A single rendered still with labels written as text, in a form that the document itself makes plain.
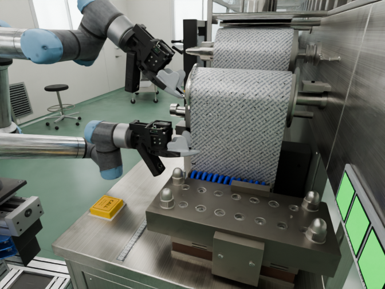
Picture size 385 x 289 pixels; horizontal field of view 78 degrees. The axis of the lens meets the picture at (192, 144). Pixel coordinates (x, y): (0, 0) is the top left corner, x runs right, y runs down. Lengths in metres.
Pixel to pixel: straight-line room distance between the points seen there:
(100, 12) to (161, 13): 6.04
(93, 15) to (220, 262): 0.67
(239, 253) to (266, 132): 0.28
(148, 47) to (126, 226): 0.49
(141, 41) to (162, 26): 6.05
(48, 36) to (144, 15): 6.33
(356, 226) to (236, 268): 0.29
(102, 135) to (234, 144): 0.38
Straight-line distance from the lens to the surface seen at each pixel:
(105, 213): 0.77
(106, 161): 0.80
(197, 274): 0.62
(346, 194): 0.41
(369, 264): 0.33
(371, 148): 0.37
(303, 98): 0.64
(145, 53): 0.67
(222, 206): 0.58
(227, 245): 0.53
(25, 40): 0.69
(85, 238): 0.74
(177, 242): 0.62
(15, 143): 0.85
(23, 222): 1.19
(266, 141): 0.62
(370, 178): 0.36
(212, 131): 0.63
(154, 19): 6.82
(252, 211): 0.58
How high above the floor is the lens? 1.40
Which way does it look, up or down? 25 degrees down
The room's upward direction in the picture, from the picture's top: straight up
